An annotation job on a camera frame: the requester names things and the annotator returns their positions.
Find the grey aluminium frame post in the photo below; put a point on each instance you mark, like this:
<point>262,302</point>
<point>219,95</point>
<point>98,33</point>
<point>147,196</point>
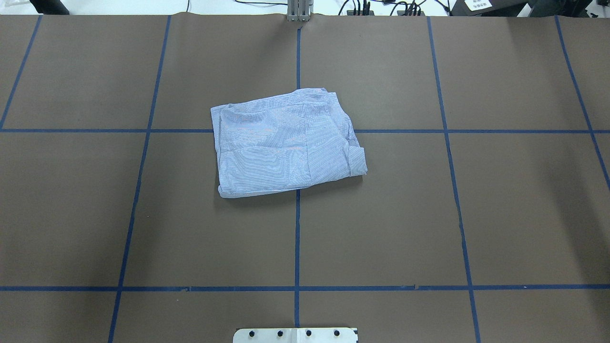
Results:
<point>299,10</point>

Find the brown table cover mat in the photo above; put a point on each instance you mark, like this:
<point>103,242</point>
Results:
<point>483,217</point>

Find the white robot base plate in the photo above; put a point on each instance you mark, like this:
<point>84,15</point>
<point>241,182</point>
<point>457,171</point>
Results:
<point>296,335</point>

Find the blue striped button shirt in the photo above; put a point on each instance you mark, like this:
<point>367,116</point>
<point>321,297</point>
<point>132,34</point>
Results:
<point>283,143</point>

